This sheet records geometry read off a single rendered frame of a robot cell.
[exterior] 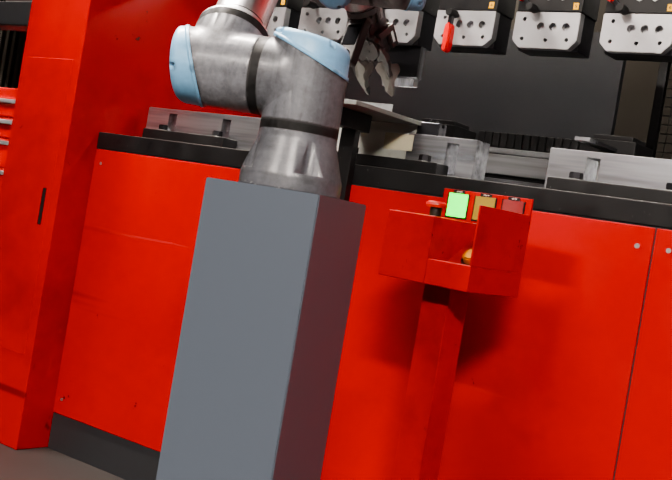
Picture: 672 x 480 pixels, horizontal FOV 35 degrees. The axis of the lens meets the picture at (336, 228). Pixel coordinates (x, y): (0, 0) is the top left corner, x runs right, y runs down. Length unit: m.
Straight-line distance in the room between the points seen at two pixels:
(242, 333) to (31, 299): 1.52
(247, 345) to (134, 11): 1.70
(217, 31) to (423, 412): 0.78
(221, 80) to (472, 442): 0.99
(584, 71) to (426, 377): 1.21
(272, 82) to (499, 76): 1.52
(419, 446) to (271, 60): 0.77
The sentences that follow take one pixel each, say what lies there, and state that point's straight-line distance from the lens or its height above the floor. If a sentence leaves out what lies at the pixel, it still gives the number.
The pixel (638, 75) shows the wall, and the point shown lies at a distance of 4.10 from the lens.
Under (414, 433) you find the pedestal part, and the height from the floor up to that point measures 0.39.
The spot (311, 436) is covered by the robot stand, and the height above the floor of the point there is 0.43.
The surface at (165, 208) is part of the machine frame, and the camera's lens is 2.74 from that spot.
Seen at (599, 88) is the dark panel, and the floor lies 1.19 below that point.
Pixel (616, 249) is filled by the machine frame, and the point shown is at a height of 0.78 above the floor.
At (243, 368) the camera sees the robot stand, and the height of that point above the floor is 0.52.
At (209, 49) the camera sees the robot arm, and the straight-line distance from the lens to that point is 1.56.
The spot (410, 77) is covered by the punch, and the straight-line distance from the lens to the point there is 2.50.
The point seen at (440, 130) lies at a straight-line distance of 2.43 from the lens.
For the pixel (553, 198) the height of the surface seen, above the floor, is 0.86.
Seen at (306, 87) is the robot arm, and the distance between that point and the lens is 1.50.
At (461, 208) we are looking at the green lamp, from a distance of 2.02.
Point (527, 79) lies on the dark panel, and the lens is 2.93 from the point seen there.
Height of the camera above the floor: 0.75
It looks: level
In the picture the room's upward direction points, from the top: 10 degrees clockwise
